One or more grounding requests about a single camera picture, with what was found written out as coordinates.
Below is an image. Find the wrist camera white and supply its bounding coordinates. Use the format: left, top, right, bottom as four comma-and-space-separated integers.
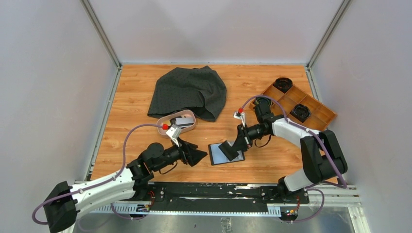
166, 125, 182, 147
233, 109, 246, 127

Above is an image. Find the aluminium frame rail front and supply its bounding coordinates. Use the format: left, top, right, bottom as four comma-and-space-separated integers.
90, 184, 361, 220

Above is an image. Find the pink oval tray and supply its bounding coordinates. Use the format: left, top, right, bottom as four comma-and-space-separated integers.
156, 109, 197, 138

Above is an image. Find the black leather card holder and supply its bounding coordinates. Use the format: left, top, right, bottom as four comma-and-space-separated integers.
208, 143, 245, 166

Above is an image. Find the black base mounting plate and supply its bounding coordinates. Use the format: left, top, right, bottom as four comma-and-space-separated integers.
129, 182, 309, 213

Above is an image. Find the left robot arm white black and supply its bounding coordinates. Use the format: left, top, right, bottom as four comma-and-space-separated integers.
43, 138, 207, 233

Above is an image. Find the black round part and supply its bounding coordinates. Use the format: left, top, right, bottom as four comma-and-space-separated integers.
273, 77, 293, 93
290, 104, 311, 123
253, 97, 273, 108

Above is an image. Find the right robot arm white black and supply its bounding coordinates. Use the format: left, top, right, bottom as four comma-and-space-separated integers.
219, 95, 348, 203

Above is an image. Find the black round part top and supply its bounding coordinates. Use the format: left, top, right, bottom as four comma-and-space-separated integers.
273, 77, 293, 93

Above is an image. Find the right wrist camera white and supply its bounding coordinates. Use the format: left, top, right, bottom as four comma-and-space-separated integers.
233, 109, 246, 127

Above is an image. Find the dark grey dotted cloth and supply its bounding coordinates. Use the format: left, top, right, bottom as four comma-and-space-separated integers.
147, 66, 227, 122

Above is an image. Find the black round part left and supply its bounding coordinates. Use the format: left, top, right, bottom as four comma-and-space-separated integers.
253, 97, 273, 108

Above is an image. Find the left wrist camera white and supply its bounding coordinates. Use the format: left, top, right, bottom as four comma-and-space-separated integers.
166, 125, 182, 147

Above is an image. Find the black round part right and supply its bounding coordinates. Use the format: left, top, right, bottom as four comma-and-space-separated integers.
290, 104, 311, 123

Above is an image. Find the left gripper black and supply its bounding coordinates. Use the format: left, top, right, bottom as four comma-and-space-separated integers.
153, 136, 207, 172

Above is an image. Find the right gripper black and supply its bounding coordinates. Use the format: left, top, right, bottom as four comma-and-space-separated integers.
231, 123, 269, 152

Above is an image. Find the orange compartment tray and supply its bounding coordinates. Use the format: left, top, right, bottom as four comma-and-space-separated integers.
261, 77, 337, 131

